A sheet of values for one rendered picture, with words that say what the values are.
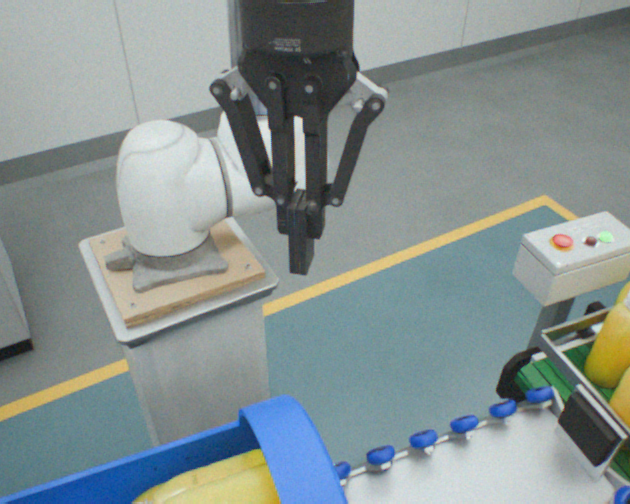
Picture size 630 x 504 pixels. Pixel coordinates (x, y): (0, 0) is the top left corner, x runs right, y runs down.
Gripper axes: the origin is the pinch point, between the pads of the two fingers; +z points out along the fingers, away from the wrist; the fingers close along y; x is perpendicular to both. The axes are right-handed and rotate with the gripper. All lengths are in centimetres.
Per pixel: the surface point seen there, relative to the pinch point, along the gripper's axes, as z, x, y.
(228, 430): 37.1, 3.0, -11.4
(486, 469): 56, 17, 25
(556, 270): 39, 48, 33
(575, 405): 45, 24, 36
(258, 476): 29.1, -6.7, -3.7
